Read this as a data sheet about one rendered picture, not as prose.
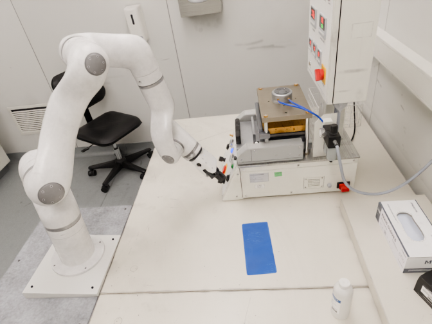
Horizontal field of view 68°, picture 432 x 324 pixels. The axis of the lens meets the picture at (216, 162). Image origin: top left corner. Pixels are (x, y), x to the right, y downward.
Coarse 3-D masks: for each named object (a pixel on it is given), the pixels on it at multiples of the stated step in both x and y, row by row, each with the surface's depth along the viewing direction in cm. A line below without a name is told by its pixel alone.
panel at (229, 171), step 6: (234, 132) 150; (234, 138) 146; (234, 144) 142; (228, 150) 152; (234, 150) 138; (228, 156) 148; (228, 162) 144; (234, 162) 132; (228, 168) 140; (234, 168) 129; (228, 174) 135; (228, 180) 133; (222, 186) 142; (222, 192) 139
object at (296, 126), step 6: (288, 120) 125; (294, 120) 124; (300, 120) 124; (270, 126) 123; (276, 126) 123; (282, 126) 122; (288, 126) 121; (294, 126) 121; (300, 126) 121; (270, 132) 123; (276, 132) 123; (282, 132) 123; (288, 132) 123; (294, 132) 123; (300, 132) 123
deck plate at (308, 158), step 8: (312, 120) 145; (312, 128) 140; (312, 136) 134; (344, 136) 131; (312, 144) 130; (344, 144) 127; (352, 144) 126; (312, 152) 125; (344, 152) 123; (352, 152) 122; (296, 160) 123; (304, 160) 122; (312, 160) 121; (320, 160) 121
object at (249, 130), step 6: (252, 120) 136; (240, 126) 141; (246, 126) 141; (252, 126) 132; (240, 132) 137; (246, 132) 136; (252, 132) 136; (240, 138) 133; (246, 138) 133; (252, 138) 132; (258, 138) 131; (240, 144) 130
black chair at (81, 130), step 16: (96, 96) 271; (112, 112) 285; (80, 128) 268; (96, 128) 266; (112, 128) 261; (128, 128) 263; (96, 144) 254; (112, 144) 253; (112, 160) 293; (128, 160) 294; (112, 176) 278
